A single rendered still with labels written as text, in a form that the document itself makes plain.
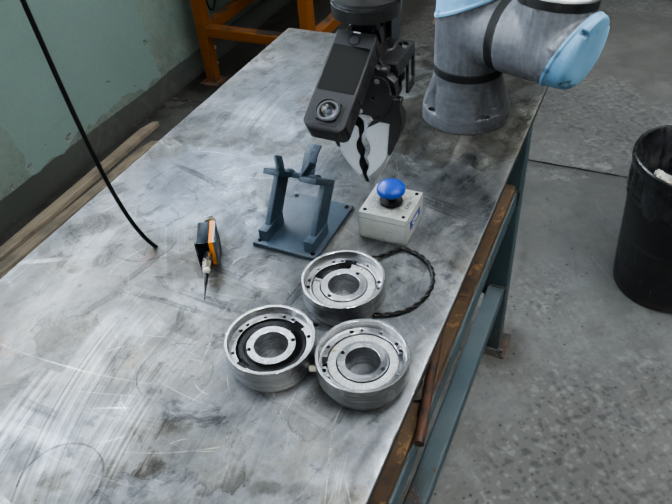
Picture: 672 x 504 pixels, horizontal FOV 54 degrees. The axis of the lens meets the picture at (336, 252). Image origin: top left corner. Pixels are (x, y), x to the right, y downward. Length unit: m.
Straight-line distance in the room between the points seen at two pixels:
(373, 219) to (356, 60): 0.30
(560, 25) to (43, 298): 0.80
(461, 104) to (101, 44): 1.90
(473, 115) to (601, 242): 1.17
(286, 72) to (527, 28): 0.55
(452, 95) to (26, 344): 0.74
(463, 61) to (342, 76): 0.47
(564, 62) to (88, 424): 0.78
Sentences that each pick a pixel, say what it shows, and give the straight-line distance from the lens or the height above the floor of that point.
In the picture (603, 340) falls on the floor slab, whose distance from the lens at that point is 1.95.
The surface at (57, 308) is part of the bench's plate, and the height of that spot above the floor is 0.80.
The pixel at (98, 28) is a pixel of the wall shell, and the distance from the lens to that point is 2.80.
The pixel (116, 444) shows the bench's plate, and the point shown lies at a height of 0.80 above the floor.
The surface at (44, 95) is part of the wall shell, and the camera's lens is 2.63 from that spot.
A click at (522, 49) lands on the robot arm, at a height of 0.97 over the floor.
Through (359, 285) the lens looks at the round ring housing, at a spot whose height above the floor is 0.83.
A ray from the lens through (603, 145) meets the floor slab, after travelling 2.72.
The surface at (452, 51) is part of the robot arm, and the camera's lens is 1.12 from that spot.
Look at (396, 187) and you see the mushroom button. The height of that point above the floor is 0.87.
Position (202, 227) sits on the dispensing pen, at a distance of 0.94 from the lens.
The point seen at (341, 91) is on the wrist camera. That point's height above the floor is 1.10.
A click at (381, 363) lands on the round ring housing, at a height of 0.83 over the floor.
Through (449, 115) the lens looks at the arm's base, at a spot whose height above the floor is 0.83.
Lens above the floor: 1.41
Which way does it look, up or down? 41 degrees down
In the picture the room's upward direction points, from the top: 5 degrees counter-clockwise
